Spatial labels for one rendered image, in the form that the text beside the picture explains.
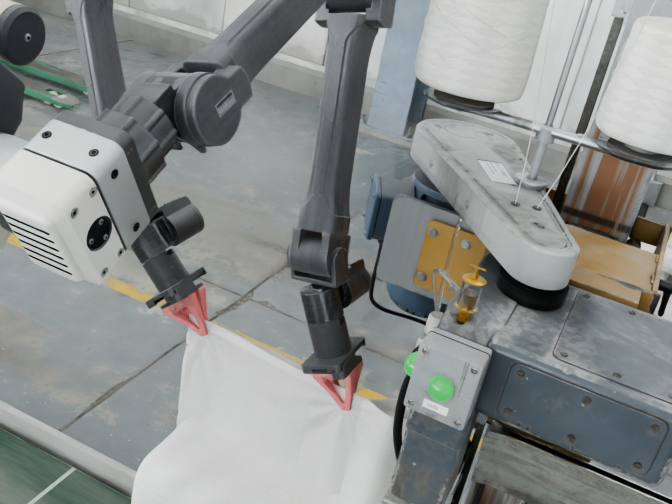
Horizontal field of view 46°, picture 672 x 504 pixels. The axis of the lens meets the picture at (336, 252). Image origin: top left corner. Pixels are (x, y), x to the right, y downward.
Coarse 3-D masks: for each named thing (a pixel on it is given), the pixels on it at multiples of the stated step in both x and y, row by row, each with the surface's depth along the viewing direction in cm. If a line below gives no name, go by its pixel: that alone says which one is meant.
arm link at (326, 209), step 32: (384, 0) 108; (352, 32) 109; (352, 64) 110; (352, 96) 111; (320, 128) 112; (352, 128) 112; (320, 160) 111; (352, 160) 113; (320, 192) 111; (320, 224) 111; (320, 256) 111
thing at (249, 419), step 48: (192, 336) 132; (240, 336) 128; (192, 384) 136; (240, 384) 130; (288, 384) 125; (192, 432) 137; (240, 432) 134; (288, 432) 128; (336, 432) 124; (384, 432) 118; (144, 480) 137; (192, 480) 133; (240, 480) 131; (288, 480) 131; (336, 480) 127; (384, 480) 122
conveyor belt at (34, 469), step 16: (0, 432) 195; (0, 448) 190; (16, 448) 191; (32, 448) 192; (0, 464) 186; (16, 464) 187; (32, 464) 188; (48, 464) 189; (64, 464) 190; (0, 480) 182; (16, 480) 182; (32, 480) 183; (48, 480) 184; (64, 480) 185; (80, 480) 186; (96, 480) 187; (0, 496) 177; (16, 496) 178; (32, 496) 179; (48, 496) 180; (64, 496) 181; (80, 496) 182; (96, 496) 183; (112, 496) 184
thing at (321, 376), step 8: (320, 376) 118; (328, 376) 118; (352, 376) 117; (320, 384) 120; (328, 384) 120; (352, 384) 118; (328, 392) 120; (336, 392) 121; (352, 392) 119; (336, 400) 121; (344, 408) 121
